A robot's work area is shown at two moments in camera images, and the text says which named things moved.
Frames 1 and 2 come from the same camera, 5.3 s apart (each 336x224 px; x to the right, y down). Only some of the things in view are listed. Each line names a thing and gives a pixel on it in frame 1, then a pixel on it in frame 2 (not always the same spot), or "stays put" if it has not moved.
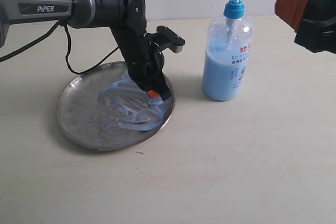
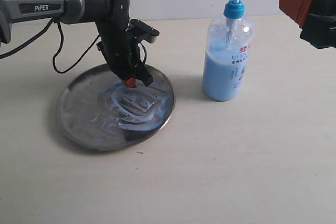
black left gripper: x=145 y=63 → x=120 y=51
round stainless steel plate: x=102 y=107 stays put
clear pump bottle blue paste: x=229 y=40 stays put
